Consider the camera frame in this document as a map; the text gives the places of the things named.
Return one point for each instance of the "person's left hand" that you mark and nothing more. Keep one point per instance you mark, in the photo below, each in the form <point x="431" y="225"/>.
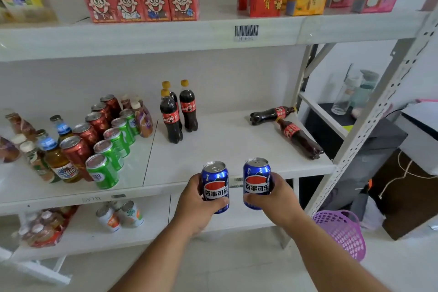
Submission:
<point x="196" y="209"/>

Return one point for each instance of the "person's right hand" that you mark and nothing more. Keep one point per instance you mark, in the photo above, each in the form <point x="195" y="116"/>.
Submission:
<point x="277" y="204"/>

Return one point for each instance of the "blue Pepsi can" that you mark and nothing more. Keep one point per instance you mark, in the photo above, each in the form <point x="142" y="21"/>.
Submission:
<point x="214" y="173"/>
<point x="256" y="168"/>

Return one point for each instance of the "white metal shelf rack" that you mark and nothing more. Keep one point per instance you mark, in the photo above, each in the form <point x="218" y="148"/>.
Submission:
<point x="222" y="144"/>

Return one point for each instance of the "cola bottle front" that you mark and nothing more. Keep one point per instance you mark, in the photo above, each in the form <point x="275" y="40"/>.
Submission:
<point x="171" y="120"/>
<point x="299" y="137"/>

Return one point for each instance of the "cola bottle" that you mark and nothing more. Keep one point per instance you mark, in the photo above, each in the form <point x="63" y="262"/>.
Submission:
<point x="171" y="120"/>
<point x="299" y="137"/>
<point x="270" y="115"/>
<point x="166" y="84"/>
<point x="188" y="107"/>

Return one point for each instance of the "person's right forearm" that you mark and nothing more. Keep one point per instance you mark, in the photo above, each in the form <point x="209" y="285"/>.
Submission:
<point x="328" y="261"/>

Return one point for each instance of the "person's left forearm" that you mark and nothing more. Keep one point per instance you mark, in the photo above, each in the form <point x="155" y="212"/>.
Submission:
<point x="154" y="264"/>

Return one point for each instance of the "purple plastic basket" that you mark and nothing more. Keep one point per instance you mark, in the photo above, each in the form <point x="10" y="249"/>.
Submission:
<point x="342" y="233"/>

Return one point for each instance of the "peach print can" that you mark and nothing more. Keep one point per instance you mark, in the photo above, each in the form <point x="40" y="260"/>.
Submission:
<point x="131" y="214"/>

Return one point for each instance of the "white bottle silver cap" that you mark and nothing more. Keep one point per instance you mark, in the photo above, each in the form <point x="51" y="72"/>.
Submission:
<point x="108" y="220"/>

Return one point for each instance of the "white plastic bag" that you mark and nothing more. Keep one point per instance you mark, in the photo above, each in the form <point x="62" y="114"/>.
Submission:
<point x="371" y="214"/>

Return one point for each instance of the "purple label coffee bottle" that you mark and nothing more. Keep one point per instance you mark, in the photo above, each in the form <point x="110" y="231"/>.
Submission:
<point x="143" y="122"/>
<point x="138" y="99"/>

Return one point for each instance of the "yellow sticker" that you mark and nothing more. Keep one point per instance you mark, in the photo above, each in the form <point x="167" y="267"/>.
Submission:
<point x="347" y="128"/>

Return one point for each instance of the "black cabinet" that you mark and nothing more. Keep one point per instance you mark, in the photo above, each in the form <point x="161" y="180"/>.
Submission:
<point x="376" y="144"/>

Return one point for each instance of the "clear bottle white cap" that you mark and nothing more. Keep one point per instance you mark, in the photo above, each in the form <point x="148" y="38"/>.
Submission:
<point x="344" y="96"/>

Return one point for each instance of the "red label small bottle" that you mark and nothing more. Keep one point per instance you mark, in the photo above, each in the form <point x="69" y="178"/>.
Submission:
<point x="125" y="102"/>

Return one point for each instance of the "brown wooden cabinet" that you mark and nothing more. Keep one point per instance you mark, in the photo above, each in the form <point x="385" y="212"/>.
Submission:
<point x="407" y="206"/>

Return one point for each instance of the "red drink can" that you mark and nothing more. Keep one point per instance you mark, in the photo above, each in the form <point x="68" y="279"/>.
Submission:
<point x="101" y="112"/>
<point x="85" y="134"/>
<point x="96" y="122"/>
<point x="77" y="155"/>
<point x="110" y="103"/>

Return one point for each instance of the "blue label beer bottle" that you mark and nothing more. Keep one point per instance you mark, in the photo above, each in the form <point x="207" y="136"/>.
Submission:
<point x="58" y="161"/>
<point x="63" y="129"/>

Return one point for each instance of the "teal bottle grey cap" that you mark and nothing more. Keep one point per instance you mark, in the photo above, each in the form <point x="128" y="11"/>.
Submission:
<point x="366" y="86"/>

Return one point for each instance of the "wrapped pack of small bottles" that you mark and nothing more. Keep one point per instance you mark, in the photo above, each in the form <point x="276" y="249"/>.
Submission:
<point x="44" y="226"/>

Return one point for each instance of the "white printer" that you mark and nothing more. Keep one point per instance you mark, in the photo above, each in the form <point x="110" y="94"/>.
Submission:
<point x="421" y="131"/>

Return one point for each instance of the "small white cap bottle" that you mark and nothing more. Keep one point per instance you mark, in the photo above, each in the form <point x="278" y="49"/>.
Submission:
<point x="18" y="139"/>
<point x="36" y="161"/>

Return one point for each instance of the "white barcode label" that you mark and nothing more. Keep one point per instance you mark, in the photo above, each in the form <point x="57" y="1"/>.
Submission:
<point x="246" y="32"/>

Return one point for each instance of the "pink papers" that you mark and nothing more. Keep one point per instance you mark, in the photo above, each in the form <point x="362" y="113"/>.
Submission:
<point x="427" y="101"/>

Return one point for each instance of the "brown coffee bottle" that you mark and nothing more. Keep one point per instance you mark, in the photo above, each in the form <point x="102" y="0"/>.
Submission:
<point x="20" y="124"/>
<point x="7" y="151"/>

